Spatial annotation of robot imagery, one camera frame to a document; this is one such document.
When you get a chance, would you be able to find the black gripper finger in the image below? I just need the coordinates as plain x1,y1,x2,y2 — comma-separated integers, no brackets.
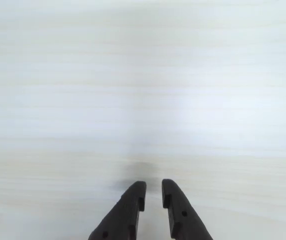
161,178,214,240
87,180,147,240

